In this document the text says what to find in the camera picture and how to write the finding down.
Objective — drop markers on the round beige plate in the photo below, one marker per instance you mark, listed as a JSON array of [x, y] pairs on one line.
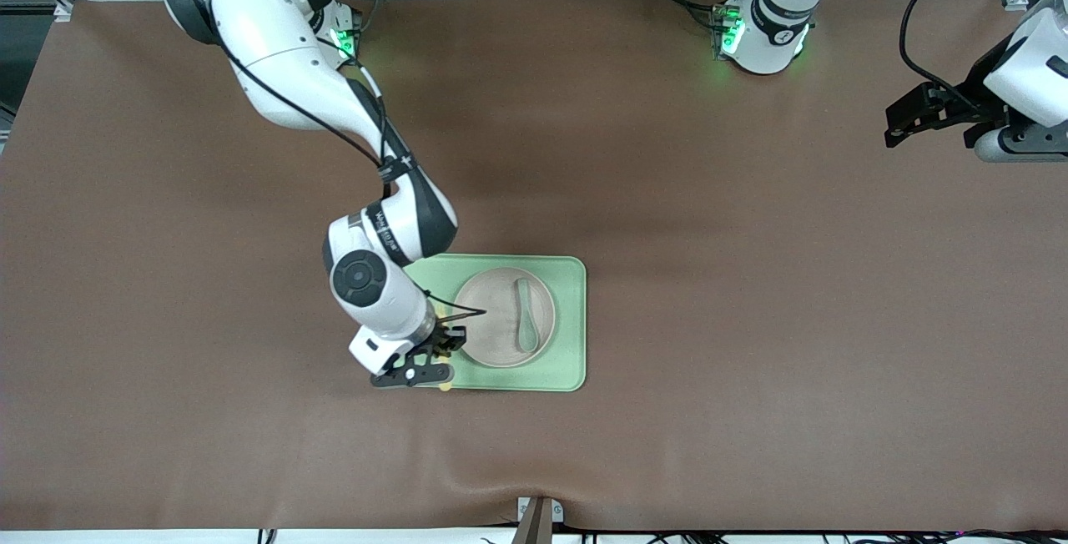
[[496, 335]]

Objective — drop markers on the sage green plastic spoon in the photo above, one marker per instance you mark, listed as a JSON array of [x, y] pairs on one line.
[[528, 335]]

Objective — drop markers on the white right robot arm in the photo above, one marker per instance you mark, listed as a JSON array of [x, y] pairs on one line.
[[275, 35]]

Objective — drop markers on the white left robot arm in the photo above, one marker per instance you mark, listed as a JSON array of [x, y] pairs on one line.
[[768, 43]]

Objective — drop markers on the light green rectangular tray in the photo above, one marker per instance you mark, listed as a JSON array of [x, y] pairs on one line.
[[567, 319]]

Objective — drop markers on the metal table clamp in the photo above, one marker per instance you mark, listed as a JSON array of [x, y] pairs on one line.
[[538, 519]]

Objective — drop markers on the brown table mat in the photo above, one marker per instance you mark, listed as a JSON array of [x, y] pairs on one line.
[[167, 360]]

